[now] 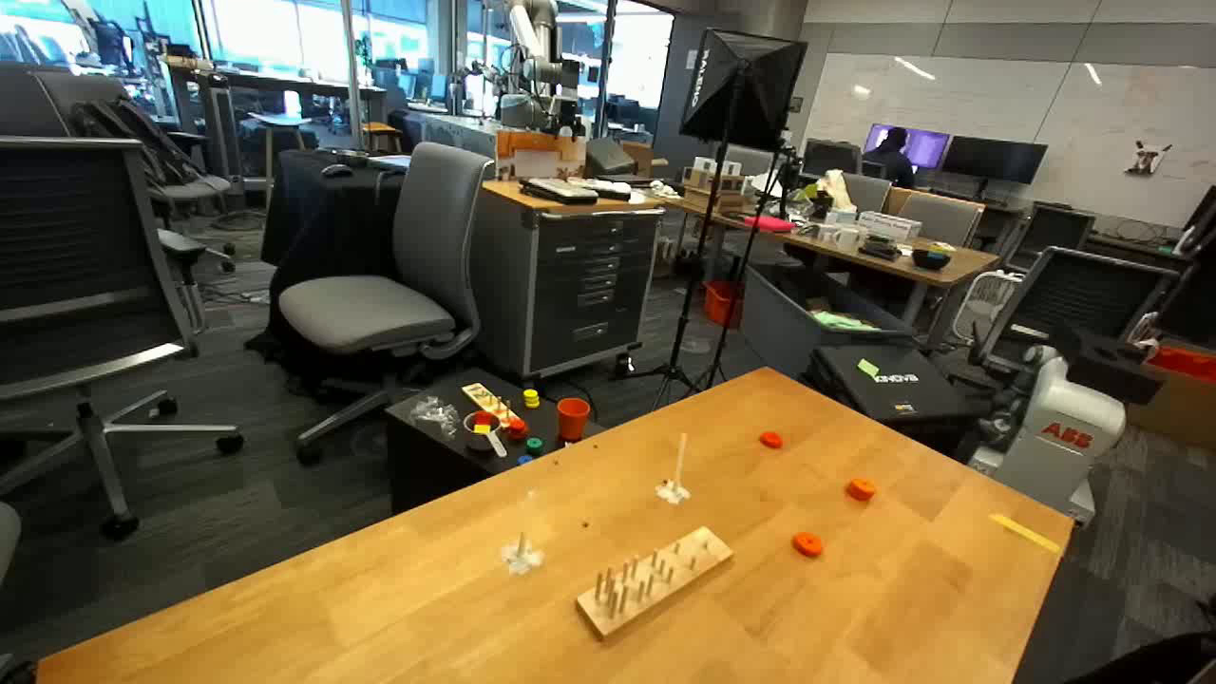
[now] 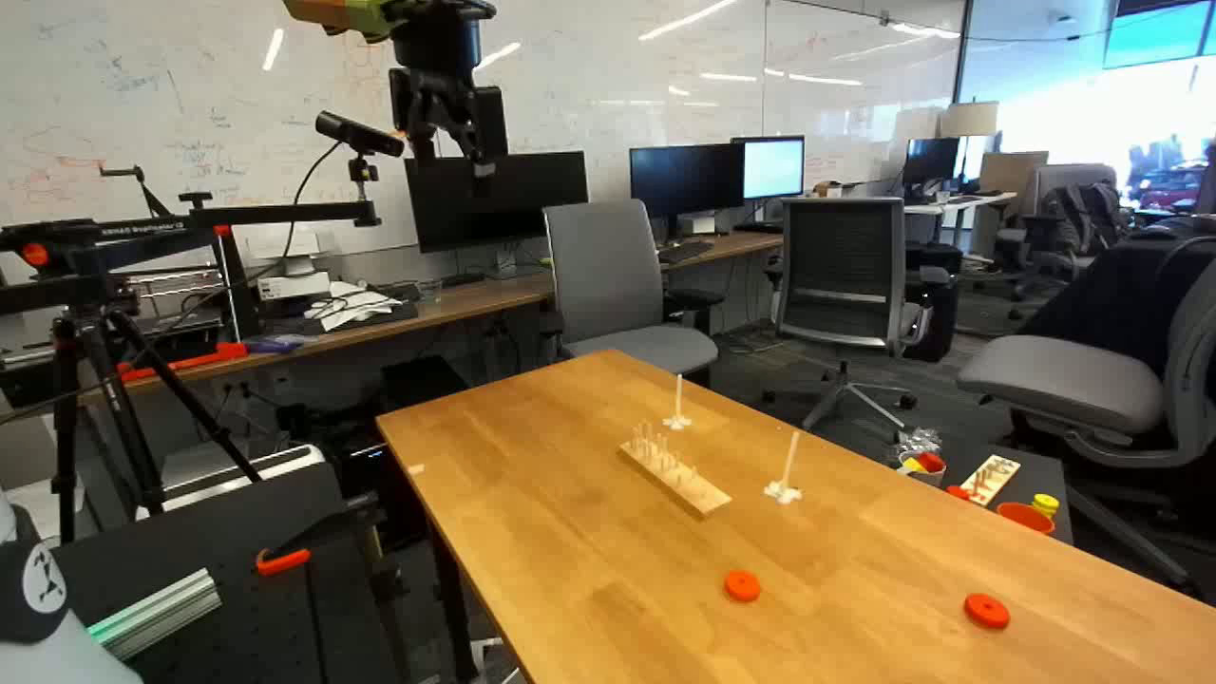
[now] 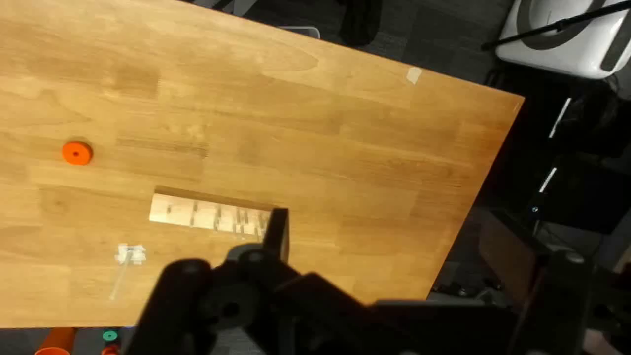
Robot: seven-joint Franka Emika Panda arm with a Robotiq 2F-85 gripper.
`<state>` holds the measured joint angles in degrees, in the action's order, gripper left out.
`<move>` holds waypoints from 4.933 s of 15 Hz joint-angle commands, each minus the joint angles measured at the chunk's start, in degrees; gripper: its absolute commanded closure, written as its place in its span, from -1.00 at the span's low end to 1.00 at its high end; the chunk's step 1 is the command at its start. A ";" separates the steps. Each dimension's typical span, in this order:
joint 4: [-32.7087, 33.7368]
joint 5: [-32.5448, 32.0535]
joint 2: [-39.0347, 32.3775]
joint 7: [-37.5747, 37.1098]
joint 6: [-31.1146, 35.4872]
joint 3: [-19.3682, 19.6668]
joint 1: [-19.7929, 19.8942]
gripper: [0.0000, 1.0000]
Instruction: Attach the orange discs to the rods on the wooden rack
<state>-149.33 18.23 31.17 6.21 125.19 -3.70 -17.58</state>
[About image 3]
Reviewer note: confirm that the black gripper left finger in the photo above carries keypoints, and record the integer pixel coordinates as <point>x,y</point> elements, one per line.
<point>189,296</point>

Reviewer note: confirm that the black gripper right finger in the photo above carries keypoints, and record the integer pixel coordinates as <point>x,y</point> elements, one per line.
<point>558,296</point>

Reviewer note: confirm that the orange disc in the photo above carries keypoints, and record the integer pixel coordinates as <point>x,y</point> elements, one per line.
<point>77,152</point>

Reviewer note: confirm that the wooden rack with rods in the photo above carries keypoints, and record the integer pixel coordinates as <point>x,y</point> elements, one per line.
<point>197,214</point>

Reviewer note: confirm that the small green piece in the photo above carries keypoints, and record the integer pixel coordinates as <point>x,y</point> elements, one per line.
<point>108,336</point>

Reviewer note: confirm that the small red piece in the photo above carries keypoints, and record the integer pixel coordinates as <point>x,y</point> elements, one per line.
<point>110,352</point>

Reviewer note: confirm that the box of colourful toys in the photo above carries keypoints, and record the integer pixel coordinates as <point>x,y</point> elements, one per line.
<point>89,342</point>

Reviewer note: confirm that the orange cup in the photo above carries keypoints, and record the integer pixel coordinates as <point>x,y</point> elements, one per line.
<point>53,344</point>

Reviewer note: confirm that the white grey round device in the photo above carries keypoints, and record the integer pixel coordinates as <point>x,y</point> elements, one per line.
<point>572,50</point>

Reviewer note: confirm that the pale tape patch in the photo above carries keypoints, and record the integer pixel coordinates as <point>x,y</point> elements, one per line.
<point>414,76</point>

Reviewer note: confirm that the thin black rod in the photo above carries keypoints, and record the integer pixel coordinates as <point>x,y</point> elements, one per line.
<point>552,28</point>

